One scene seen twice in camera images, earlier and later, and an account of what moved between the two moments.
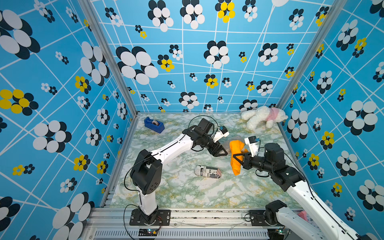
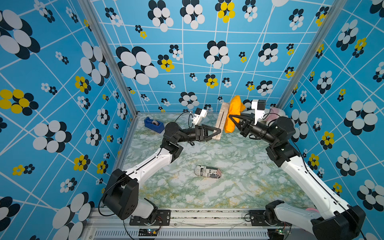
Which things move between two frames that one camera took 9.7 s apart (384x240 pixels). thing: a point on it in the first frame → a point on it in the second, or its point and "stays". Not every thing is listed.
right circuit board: x=275 y=234 stays
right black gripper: x=247 y=158 → x=248 y=126
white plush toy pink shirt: x=263 y=113 stays
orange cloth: x=236 y=146 → x=235 y=108
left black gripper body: x=208 y=143 → x=189 y=135
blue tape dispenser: x=154 y=125 stays
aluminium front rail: x=186 y=224 stays
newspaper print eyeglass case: x=208 y=171 stays
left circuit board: x=148 y=232 stays
